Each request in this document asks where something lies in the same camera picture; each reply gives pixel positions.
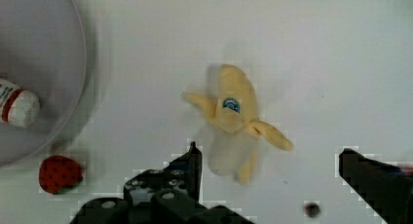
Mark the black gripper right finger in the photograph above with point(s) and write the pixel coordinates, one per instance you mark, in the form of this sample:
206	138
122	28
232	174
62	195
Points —
387	189

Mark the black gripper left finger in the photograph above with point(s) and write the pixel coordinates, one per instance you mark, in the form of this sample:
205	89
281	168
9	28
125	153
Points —
182	174

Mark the yellow plush peeled banana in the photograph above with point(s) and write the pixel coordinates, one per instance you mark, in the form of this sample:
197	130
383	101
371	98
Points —
235	117

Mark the dark red plush strawberry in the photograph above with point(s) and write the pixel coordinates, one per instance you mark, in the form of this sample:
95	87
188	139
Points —
58	174

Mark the red plush ketchup bottle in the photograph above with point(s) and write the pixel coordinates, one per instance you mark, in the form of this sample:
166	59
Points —
18	107

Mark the grey round plate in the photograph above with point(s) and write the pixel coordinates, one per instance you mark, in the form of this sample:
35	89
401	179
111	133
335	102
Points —
43	49

